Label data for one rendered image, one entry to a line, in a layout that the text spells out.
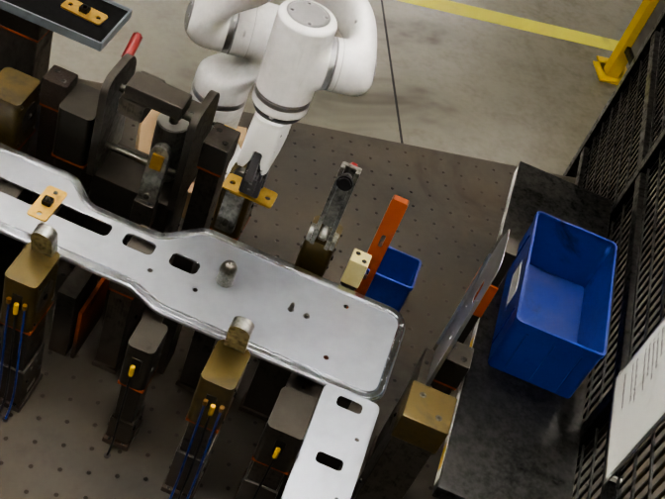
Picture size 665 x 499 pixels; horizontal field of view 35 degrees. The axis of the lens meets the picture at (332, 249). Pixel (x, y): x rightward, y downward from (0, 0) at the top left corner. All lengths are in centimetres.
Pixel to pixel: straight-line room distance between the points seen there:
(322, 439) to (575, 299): 64
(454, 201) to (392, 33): 194
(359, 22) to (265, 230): 98
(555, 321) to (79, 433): 90
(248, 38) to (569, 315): 82
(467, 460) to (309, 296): 41
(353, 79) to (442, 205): 122
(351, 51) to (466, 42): 322
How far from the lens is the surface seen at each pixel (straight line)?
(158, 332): 177
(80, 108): 199
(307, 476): 166
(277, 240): 239
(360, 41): 149
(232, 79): 220
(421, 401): 174
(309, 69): 146
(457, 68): 449
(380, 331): 188
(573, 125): 450
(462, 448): 175
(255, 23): 212
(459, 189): 273
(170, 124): 196
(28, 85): 203
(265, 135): 152
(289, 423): 173
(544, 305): 204
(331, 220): 189
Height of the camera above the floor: 236
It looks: 43 degrees down
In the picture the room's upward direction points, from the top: 23 degrees clockwise
